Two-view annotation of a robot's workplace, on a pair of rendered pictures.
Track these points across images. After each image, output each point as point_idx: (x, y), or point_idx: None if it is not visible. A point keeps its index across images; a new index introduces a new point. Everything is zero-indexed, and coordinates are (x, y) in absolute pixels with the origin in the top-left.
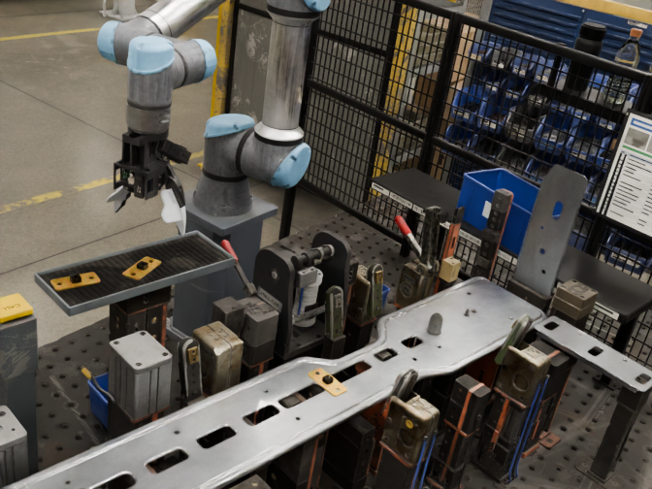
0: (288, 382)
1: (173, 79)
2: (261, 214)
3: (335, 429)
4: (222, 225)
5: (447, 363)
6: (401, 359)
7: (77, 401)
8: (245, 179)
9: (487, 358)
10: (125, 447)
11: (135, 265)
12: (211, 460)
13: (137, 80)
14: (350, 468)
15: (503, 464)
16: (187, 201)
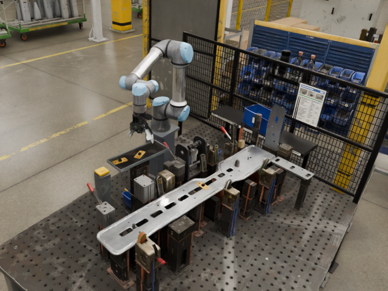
0: (190, 187)
1: (146, 95)
2: (174, 130)
3: (206, 201)
4: (161, 135)
5: (242, 176)
6: (226, 176)
7: (118, 200)
8: (167, 118)
9: (257, 172)
10: (143, 211)
11: (137, 153)
12: (170, 212)
13: (135, 97)
14: (213, 213)
15: (264, 208)
16: None
